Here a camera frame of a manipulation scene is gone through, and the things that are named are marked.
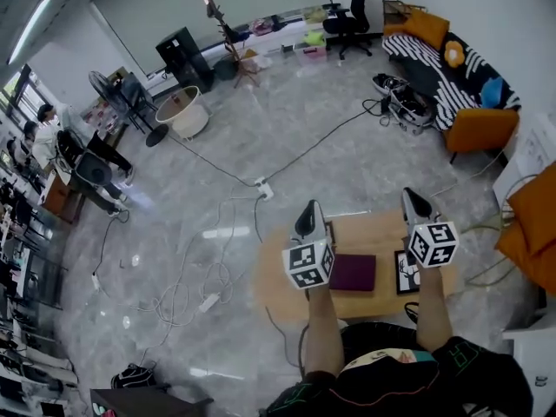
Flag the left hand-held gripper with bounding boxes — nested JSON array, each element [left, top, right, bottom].
[[281, 200, 335, 291]]

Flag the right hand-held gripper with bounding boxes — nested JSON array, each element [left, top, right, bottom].
[[400, 188, 460, 269]]

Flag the maroon book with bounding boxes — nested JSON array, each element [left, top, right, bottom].
[[328, 253, 378, 294]]

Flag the low oval wooden seat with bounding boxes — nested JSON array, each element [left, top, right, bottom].
[[254, 209, 460, 321]]

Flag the person's right forearm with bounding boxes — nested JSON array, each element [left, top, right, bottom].
[[414, 263, 455, 352]]

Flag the person's left forearm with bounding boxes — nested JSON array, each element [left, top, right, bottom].
[[302, 283, 347, 378]]

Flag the black and white framed picture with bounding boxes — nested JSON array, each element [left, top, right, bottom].
[[394, 249, 422, 296]]

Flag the white square power strip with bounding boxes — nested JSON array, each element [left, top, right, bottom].
[[253, 176, 276, 202]]

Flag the orange armchair cushions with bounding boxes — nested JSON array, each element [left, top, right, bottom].
[[494, 160, 556, 298]]

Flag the long white power strip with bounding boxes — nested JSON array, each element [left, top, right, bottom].
[[198, 292, 221, 314]]

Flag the orange sofa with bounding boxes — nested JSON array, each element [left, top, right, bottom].
[[381, 8, 522, 165]]

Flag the white cabinet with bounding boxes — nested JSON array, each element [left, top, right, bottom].
[[492, 112, 556, 206]]

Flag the open equipment case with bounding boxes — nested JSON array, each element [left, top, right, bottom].
[[371, 72, 436, 130]]

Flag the person's black clothing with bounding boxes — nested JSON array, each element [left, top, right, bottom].
[[263, 321, 534, 417]]

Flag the white drawer unit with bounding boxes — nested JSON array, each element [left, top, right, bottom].
[[500, 314, 556, 417]]

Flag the blue cushion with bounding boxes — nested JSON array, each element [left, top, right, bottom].
[[479, 76, 506, 110]]

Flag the black and white striped blanket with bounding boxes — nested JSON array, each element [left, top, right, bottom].
[[381, 31, 522, 132]]

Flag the yellow flower cushion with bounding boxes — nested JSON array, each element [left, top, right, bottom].
[[443, 40, 467, 70]]

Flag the white round side table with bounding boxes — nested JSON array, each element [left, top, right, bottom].
[[155, 85, 213, 142]]

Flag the clear plastic storage box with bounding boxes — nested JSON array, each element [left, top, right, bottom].
[[292, 43, 328, 65]]

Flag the black backpack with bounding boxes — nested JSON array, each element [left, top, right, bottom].
[[109, 362, 158, 390]]

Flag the dark round bag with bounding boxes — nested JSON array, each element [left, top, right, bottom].
[[214, 54, 240, 83]]

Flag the orange pillow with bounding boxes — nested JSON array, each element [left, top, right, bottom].
[[402, 8, 452, 52]]

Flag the dark brown table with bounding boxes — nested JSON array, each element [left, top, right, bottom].
[[89, 385, 215, 417]]

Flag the green cloth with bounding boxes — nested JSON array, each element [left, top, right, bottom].
[[301, 30, 328, 48]]

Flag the black office chair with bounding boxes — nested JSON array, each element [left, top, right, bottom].
[[321, 0, 374, 61]]

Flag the wooden side shelf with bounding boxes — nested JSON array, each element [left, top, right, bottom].
[[381, 0, 429, 29]]

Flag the pink bag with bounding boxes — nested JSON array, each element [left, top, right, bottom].
[[251, 17, 275, 38]]

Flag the black tower appliance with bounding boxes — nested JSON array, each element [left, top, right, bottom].
[[155, 26, 215, 95]]

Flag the black mesh chair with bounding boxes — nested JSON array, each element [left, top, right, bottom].
[[55, 129, 115, 187]]

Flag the wooden coat rack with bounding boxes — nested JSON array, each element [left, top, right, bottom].
[[189, 0, 262, 89]]

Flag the brown wooden cabinet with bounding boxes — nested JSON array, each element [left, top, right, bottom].
[[40, 169, 87, 226]]

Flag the black standing fan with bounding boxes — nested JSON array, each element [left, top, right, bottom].
[[88, 70, 170, 149]]

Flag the long ceiling light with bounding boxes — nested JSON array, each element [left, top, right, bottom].
[[7, 0, 54, 66]]

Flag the green cables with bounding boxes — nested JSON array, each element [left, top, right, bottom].
[[459, 174, 529, 288]]

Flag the black cable by seat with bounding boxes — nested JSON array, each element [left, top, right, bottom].
[[263, 305, 310, 380]]

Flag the long black floor cable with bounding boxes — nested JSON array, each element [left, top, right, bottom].
[[263, 98, 386, 186]]

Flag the tangled white cables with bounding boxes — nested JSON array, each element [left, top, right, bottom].
[[128, 193, 261, 364]]

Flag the thin black fan cable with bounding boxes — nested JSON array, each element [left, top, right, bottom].
[[167, 131, 257, 189]]

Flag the black cable with white adapter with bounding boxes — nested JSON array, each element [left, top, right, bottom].
[[89, 208, 131, 291]]

